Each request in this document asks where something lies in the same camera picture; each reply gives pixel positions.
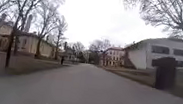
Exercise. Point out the red brick building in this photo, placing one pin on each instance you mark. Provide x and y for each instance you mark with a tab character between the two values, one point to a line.
113	56

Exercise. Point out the person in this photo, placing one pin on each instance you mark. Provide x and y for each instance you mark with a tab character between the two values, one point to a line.
62	60

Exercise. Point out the grey asphalt road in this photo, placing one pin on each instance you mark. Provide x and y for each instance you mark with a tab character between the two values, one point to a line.
88	91

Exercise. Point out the white building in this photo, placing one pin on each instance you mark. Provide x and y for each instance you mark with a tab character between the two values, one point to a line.
146	51

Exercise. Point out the beige building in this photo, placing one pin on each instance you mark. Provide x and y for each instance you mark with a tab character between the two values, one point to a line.
28	43

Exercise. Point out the dark box on post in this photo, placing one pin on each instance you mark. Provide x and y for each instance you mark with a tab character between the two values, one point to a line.
165	73

